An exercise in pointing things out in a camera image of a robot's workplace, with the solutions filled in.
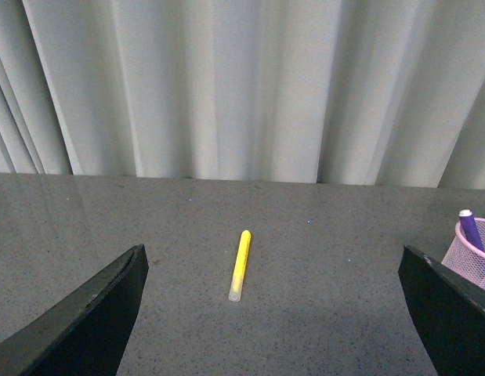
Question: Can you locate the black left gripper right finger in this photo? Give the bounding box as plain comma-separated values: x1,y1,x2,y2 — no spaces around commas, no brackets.
398,246,485,375

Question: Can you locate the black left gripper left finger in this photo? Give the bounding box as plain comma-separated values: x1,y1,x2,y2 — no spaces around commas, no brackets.
0,244,148,375

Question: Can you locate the pink mesh pen cup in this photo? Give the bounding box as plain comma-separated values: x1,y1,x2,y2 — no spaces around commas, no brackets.
442,218,485,290

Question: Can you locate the yellow highlighter pen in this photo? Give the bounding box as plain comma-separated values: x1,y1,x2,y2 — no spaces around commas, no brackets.
228,230,252,302

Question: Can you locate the purple marker pen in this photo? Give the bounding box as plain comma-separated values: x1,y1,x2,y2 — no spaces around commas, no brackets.
458,209,485,252

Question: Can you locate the white pleated curtain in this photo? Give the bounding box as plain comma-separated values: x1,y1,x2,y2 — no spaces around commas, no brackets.
0,1,485,189

